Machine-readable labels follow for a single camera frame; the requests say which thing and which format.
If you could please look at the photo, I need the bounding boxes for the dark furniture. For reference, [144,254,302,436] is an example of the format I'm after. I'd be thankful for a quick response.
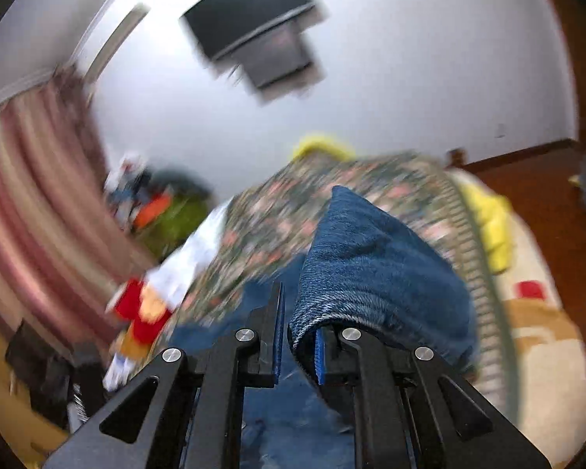
[5,320,103,431]

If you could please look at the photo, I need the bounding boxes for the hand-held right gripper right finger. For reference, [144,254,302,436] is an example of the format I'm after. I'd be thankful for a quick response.
[315,326,552,469]

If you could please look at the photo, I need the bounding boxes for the yellow bed sheet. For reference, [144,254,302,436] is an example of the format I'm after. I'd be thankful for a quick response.
[293,133,513,272]

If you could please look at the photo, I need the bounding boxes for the cream printed blanket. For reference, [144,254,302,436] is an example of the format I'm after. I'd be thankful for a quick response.
[449,171,586,465]

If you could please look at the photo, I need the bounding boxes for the red plush toy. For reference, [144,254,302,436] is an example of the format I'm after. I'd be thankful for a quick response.
[106,278,174,357]

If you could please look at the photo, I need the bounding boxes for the pile of small toys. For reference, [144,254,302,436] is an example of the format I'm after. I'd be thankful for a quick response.
[102,154,152,220]

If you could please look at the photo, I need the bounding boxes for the green woven basket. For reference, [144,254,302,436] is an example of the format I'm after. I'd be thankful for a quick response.
[134,171,216,255]

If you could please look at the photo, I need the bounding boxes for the orange box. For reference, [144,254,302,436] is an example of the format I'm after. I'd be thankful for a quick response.
[134,195,172,228]

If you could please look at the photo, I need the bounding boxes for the pink striped curtain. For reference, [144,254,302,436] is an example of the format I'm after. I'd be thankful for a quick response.
[0,66,152,353]

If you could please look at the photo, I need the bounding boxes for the white cloth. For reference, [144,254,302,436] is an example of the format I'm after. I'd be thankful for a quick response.
[149,205,230,304]

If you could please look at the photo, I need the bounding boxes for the blue denim jeans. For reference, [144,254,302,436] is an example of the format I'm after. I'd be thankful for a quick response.
[168,186,479,469]

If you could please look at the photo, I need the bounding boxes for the floral bed blanket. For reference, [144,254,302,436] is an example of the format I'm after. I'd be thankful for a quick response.
[166,151,518,426]

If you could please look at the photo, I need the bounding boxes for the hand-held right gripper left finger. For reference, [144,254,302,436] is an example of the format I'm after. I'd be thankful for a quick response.
[41,282,286,469]

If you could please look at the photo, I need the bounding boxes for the black wall television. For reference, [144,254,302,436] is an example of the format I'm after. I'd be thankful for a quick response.
[180,0,328,103]

